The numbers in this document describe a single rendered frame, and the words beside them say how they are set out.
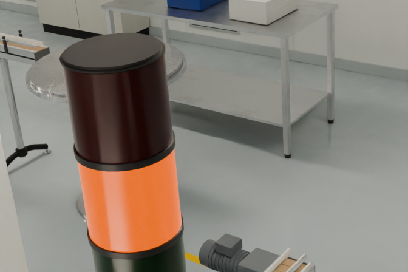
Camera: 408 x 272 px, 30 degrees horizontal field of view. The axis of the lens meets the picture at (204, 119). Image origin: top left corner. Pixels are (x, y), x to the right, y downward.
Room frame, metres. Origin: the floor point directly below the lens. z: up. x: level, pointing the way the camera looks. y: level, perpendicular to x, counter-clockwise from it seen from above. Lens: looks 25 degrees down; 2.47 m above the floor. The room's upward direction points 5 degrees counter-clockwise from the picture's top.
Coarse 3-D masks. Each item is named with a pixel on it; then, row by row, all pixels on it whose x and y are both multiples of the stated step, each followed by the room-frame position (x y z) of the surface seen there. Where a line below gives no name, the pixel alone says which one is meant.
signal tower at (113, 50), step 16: (80, 48) 0.35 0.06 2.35; (96, 48) 0.34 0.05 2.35; (112, 48) 0.34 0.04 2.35; (128, 48) 0.34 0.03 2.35; (144, 48) 0.34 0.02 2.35; (160, 48) 0.34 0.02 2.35; (64, 64) 0.33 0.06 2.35; (80, 64) 0.32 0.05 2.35; (96, 64) 0.32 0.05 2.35; (112, 64) 0.32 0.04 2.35; (128, 64) 0.32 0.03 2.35; (144, 64) 0.32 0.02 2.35; (80, 160) 0.33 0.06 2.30; (144, 160) 0.32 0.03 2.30; (176, 240) 0.33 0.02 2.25; (112, 256) 0.32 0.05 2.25; (128, 256) 0.32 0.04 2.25; (144, 256) 0.32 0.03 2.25
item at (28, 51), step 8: (0, 40) 4.78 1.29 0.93; (8, 40) 4.66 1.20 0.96; (16, 40) 4.74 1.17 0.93; (24, 40) 4.66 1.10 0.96; (32, 40) 4.61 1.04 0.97; (0, 48) 4.68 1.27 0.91; (8, 48) 4.62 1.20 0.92; (16, 48) 4.58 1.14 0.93; (24, 48) 4.58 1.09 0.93; (32, 48) 4.56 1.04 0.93; (40, 48) 4.55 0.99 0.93; (48, 48) 4.57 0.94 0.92; (0, 56) 4.69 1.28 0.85; (8, 56) 4.63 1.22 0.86; (16, 56) 4.59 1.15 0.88; (24, 56) 4.54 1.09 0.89; (32, 56) 4.49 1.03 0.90; (40, 56) 4.51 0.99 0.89; (32, 64) 4.50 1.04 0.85
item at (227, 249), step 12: (228, 240) 2.22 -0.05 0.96; (240, 240) 2.22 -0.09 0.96; (204, 252) 2.24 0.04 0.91; (216, 252) 2.22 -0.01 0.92; (228, 252) 2.18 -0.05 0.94; (240, 252) 2.20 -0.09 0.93; (252, 252) 2.19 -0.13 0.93; (264, 252) 2.18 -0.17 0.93; (204, 264) 2.24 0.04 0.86; (216, 264) 2.20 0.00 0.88; (228, 264) 2.17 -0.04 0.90; (240, 264) 2.12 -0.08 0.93; (252, 264) 2.12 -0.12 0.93; (264, 264) 2.11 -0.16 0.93
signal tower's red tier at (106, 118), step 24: (72, 72) 0.32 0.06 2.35; (120, 72) 0.32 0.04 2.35; (144, 72) 0.32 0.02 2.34; (72, 96) 0.33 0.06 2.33; (96, 96) 0.32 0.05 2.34; (120, 96) 0.32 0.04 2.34; (144, 96) 0.32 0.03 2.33; (168, 96) 0.34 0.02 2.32; (72, 120) 0.33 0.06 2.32; (96, 120) 0.32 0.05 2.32; (120, 120) 0.32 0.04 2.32; (144, 120) 0.32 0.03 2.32; (168, 120) 0.33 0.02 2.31; (96, 144) 0.32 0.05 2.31; (120, 144) 0.32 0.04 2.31; (144, 144) 0.32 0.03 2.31; (168, 144) 0.33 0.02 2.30
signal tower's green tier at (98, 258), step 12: (180, 240) 0.33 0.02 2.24; (96, 252) 0.33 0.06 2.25; (168, 252) 0.32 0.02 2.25; (180, 252) 0.33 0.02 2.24; (96, 264) 0.33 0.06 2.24; (108, 264) 0.32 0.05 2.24; (120, 264) 0.32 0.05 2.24; (132, 264) 0.32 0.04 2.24; (144, 264) 0.32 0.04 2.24; (156, 264) 0.32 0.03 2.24; (168, 264) 0.32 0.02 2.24; (180, 264) 0.33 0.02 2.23
